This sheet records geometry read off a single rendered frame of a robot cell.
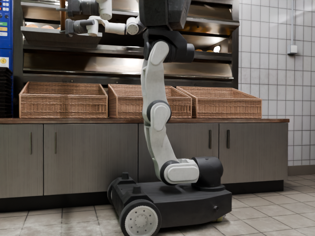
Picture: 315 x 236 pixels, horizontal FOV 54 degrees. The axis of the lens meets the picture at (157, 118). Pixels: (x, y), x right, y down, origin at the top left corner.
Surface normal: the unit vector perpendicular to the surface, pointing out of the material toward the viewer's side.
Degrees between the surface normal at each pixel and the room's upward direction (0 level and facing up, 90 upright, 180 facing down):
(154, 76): 114
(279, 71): 90
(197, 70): 70
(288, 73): 90
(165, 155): 90
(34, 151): 90
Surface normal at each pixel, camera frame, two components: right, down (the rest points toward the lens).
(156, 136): 0.19, 0.43
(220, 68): 0.26, -0.33
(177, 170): 0.27, 0.02
